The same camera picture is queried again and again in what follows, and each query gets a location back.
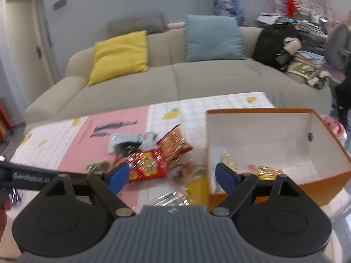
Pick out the Mimi stick snack bag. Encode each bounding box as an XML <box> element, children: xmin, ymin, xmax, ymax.
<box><xmin>156</xmin><ymin>124</ymin><xmax>193</xmax><ymax>161</ymax></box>

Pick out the light blue cushion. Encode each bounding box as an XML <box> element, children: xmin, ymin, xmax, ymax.
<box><xmin>185</xmin><ymin>15</ymin><xmax>245</xmax><ymax>62</ymax></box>

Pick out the clear white candy pack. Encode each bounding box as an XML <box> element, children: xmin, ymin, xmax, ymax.
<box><xmin>151</xmin><ymin>191</ymin><xmax>190</xmax><ymax>206</ymax></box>

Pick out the cluttered bookshelf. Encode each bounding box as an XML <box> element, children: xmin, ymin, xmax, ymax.
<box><xmin>255</xmin><ymin>0</ymin><xmax>328</xmax><ymax>43</ymax></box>

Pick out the person's left hand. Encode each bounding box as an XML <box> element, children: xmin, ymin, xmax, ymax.
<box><xmin>0</xmin><ymin>198</ymin><xmax>12</xmax><ymax>239</ymax></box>

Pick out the patterned tote bag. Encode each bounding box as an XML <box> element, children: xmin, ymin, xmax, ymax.
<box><xmin>286</xmin><ymin>61</ymin><xmax>330</xmax><ymax>90</ymax></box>

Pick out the yellow cushion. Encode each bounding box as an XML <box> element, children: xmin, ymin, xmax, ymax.
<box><xmin>88</xmin><ymin>30</ymin><xmax>149</xmax><ymax>85</ymax></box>

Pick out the clear mixed nuts packet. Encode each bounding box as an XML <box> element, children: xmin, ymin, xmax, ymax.
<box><xmin>167</xmin><ymin>161</ymin><xmax>208</xmax><ymax>186</ymax></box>

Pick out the grey office chair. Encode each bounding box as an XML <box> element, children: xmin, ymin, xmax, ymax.
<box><xmin>324</xmin><ymin>23</ymin><xmax>350</xmax><ymax>73</ymax></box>

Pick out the pink and white tablecloth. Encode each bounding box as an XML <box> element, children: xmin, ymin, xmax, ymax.
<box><xmin>5</xmin><ymin>91</ymin><xmax>276</xmax><ymax>217</ymax></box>

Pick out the cream door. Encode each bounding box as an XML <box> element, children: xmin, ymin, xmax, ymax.
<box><xmin>4</xmin><ymin>0</ymin><xmax>54</xmax><ymax>104</ymax></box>

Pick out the grey cushion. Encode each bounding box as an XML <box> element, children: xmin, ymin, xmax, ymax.
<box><xmin>107</xmin><ymin>11</ymin><xmax>167</xmax><ymax>38</ymax></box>

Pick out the black backpack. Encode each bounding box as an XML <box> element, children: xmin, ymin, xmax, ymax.
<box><xmin>252</xmin><ymin>22</ymin><xmax>302</xmax><ymax>72</ymax></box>

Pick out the beige fabric sofa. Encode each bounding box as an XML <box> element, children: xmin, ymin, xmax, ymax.
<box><xmin>24</xmin><ymin>27</ymin><xmax>332</xmax><ymax>131</ymax></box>

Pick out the green small snack packet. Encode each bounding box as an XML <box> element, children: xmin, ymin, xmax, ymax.
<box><xmin>86</xmin><ymin>161</ymin><xmax>110</xmax><ymax>174</ymax></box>

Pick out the orange cardboard box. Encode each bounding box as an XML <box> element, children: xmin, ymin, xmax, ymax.
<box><xmin>206</xmin><ymin>108</ymin><xmax>350</xmax><ymax>206</ymax></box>

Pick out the silver white snack pouch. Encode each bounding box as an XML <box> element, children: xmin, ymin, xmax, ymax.
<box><xmin>107</xmin><ymin>132</ymin><xmax>158</xmax><ymax>154</ymax></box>

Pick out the blue patterned pillow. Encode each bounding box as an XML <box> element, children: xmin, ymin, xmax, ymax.
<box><xmin>209</xmin><ymin>0</ymin><xmax>246</xmax><ymax>26</ymax></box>

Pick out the red cartoon snack bag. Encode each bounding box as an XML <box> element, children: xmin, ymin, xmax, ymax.
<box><xmin>114</xmin><ymin>148</ymin><xmax>168</xmax><ymax>182</ymax></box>

